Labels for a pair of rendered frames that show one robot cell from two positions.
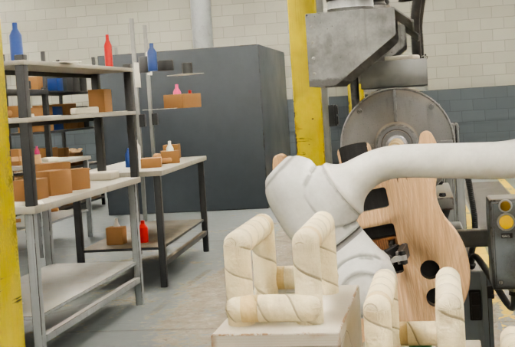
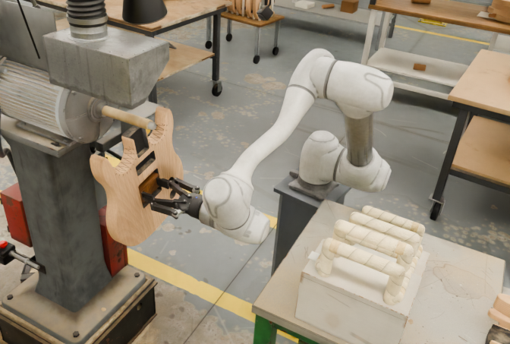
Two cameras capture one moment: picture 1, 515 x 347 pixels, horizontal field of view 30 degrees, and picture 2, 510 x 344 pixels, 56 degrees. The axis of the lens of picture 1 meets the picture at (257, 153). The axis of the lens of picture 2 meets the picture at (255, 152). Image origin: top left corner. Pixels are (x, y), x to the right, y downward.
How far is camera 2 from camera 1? 1.66 m
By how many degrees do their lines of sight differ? 75
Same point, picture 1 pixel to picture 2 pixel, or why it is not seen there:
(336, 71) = (144, 93)
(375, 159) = (255, 162)
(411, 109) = not seen: hidden behind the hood
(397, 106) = not seen: hidden behind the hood
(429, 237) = (170, 165)
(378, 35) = (162, 62)
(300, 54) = not seen: outside the picture
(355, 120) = (73, 100)
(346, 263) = (255, 222)
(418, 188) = (165, 143)
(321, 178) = (245, 186)
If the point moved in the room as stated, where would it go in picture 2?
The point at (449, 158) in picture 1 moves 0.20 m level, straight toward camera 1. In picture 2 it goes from (274, 145) to (337, 166)
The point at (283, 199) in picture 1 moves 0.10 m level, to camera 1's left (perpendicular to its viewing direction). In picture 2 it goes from (234, 208) to (221, 231)
